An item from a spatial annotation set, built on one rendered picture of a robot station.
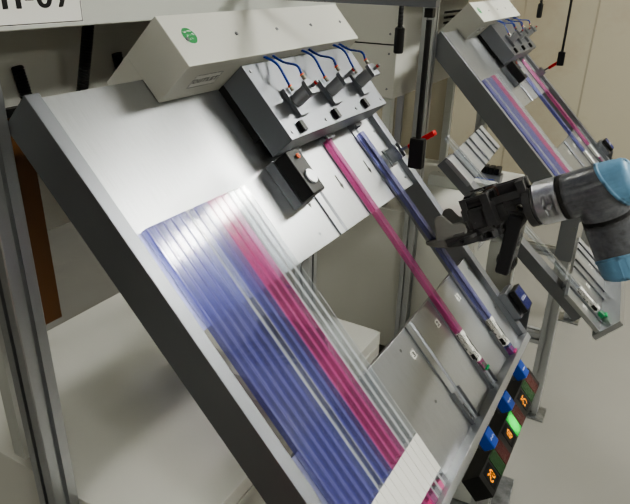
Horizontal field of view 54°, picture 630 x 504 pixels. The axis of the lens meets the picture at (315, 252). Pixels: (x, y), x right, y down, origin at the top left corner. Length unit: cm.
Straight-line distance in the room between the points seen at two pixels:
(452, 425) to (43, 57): 81
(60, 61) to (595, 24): 348
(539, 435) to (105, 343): 143
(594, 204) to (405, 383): 41
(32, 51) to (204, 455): 69
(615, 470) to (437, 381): 126
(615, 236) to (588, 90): 313
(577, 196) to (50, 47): 82
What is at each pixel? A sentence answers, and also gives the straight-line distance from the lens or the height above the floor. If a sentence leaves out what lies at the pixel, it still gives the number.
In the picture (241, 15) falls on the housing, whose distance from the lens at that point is 101.
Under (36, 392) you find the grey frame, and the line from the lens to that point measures 94.
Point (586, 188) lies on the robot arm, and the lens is 105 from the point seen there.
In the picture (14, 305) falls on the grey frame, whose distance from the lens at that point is 87.
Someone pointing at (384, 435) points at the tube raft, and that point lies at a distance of 86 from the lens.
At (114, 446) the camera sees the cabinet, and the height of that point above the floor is 62.
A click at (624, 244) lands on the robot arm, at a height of 100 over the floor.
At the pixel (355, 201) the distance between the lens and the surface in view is 106.
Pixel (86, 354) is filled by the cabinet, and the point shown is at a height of 62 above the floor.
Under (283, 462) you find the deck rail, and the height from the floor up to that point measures 87.
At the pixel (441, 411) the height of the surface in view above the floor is 76.
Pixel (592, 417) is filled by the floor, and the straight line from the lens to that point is 239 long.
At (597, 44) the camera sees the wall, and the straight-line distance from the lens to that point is 413.
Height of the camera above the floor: 138
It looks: 25 degrees down
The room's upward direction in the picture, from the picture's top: 1 degrees clockwise
